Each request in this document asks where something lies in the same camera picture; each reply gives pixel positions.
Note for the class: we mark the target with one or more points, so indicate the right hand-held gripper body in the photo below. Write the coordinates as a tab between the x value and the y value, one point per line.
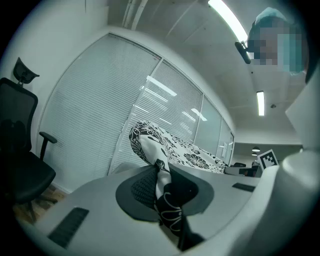
268	159

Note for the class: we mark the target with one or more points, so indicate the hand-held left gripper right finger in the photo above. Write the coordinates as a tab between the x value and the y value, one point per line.
186	192

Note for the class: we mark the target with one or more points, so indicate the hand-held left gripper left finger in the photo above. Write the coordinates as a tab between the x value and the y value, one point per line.
143	190

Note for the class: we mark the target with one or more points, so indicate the black and white floral cushion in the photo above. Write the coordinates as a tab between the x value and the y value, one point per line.
172	150

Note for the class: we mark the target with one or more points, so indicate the black mesh office chair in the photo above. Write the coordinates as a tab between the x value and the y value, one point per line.
22	150

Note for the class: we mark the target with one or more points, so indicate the black pendant lamp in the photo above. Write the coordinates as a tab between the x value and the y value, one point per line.
255	149

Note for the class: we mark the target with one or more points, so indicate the person's white sleeve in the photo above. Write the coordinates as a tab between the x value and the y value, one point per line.
300	150

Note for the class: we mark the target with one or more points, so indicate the short ceiling light panel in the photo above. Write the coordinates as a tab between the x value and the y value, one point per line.
260	103

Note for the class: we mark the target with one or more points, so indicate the narrow white window blind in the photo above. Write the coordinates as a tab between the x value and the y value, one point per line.
162	107

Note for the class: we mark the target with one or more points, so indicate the wide white window blind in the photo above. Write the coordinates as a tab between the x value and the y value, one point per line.
95	105

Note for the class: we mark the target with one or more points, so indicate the person's head with teal cap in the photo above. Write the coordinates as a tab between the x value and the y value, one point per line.
277	42

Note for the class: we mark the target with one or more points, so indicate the long ceiling light strip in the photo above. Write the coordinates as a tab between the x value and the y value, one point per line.
230	17

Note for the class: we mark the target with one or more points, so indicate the white ceiling pipes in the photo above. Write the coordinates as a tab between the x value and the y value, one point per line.
131	12

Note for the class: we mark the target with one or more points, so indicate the black head-mounted camera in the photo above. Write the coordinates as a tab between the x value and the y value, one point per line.
243	52

